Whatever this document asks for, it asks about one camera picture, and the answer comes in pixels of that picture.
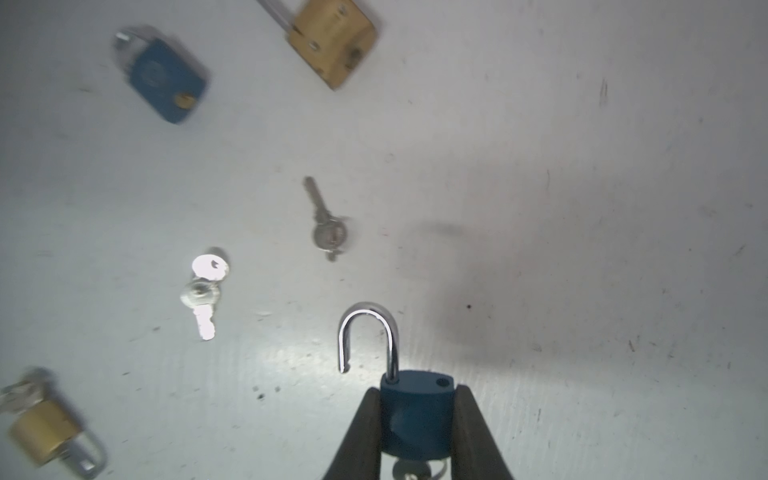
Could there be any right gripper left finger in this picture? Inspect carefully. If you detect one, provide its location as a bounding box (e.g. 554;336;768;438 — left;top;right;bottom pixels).
323;388;382;480

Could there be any silver key pair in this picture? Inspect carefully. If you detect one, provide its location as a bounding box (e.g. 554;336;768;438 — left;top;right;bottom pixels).
180;247;230;341

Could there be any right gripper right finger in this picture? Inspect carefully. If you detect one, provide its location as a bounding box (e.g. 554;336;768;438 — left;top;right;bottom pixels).
451;385;514;480

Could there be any small brass padlock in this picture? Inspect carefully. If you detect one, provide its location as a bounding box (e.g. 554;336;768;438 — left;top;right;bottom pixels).
1;367;108;479

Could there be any single silver key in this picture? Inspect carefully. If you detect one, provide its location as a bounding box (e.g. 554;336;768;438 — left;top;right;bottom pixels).
303;176;348;262

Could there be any brass long-shackle padlock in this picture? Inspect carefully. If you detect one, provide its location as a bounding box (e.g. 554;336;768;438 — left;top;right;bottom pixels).
259;0;378;90

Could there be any blue padlock with key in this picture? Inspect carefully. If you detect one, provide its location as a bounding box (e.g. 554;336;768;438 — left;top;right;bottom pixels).
111;25;210;124

